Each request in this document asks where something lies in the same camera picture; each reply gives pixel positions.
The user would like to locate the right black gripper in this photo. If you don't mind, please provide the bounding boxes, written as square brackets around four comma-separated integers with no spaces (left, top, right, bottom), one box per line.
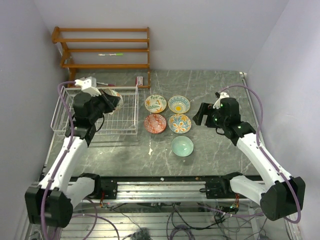
[192,102,228,129]

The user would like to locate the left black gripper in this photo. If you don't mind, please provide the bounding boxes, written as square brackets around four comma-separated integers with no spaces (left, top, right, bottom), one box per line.
[88,88,120,123]

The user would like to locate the orange star leaf bowl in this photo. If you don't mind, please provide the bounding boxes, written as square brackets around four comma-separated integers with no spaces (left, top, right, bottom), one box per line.
[105,89,123,115]

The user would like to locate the star and leaves bowl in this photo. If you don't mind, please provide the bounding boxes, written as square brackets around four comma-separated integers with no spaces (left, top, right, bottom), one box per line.
[144,94,167,114]

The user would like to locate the red patterned blue bowl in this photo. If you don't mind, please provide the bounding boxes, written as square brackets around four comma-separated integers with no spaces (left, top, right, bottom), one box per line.
[143,113,167,134]

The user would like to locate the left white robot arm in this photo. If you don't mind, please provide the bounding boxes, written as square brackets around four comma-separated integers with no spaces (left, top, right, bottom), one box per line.
[24,89,123,228]

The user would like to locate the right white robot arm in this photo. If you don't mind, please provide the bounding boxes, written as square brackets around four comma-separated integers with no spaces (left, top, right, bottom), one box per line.
[192,97,306,223]

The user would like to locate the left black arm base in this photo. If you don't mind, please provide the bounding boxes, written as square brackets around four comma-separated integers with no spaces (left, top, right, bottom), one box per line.
[101,179,118,200]

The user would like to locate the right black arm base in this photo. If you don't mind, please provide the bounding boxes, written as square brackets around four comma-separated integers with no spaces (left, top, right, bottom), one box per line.
[199,181,231,199]

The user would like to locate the wooden shelf rack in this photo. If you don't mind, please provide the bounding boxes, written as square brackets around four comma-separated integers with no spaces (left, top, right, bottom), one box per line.
[51,26,151,89]

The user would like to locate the pink white pen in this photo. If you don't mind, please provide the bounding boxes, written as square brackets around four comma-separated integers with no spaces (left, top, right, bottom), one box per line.
[97,82,115,87]

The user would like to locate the blue yellow sun bowl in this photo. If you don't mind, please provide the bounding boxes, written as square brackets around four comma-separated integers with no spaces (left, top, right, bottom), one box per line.
[168,95,191,114]

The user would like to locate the orange blue floral bowl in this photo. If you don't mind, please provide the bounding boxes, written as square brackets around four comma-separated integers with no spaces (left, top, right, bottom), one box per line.
[168,113,192,134]

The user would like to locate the small red white box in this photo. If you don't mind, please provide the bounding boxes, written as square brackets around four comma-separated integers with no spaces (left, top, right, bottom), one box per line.
[135,76,144,86]

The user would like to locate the plain light teal bowl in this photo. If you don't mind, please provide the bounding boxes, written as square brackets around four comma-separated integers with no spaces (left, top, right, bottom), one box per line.
[170,136,194,157]

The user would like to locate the green white pen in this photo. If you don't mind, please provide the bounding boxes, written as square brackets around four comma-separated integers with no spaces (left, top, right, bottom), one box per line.
[98,53,124,57]

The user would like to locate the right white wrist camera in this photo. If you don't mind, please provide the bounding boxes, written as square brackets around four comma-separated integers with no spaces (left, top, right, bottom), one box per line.
[213,92,230,109]

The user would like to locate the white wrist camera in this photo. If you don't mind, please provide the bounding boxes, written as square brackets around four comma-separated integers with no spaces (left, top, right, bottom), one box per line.
[74,76,101,97]
[213,92,230,109]

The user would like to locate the white wire dish rack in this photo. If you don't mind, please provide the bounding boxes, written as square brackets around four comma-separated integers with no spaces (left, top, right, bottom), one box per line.
[50,84,140,137]

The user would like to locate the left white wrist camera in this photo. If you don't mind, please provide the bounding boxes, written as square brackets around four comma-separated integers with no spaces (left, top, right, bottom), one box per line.
[74,76,101,97]

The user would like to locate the aluminium mounting rail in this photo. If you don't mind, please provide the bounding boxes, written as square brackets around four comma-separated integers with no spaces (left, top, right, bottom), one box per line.
[27,181,266,203]

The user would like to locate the black cable bundle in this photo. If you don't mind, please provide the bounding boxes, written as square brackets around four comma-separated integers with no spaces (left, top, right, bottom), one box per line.
[107,199,276,240]

